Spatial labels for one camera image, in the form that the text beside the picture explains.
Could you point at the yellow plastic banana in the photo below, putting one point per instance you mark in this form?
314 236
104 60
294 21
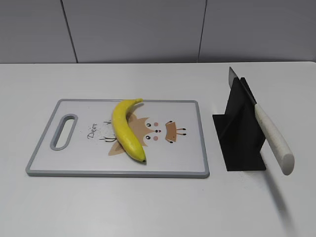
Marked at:
123 132

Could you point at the white handled kitchen knife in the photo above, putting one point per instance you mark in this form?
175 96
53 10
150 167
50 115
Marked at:
277 143

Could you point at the grey rimmed deer cutting board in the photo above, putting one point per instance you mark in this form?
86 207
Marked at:
160 139

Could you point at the black knife stand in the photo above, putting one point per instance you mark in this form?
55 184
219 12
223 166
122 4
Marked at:
238 131

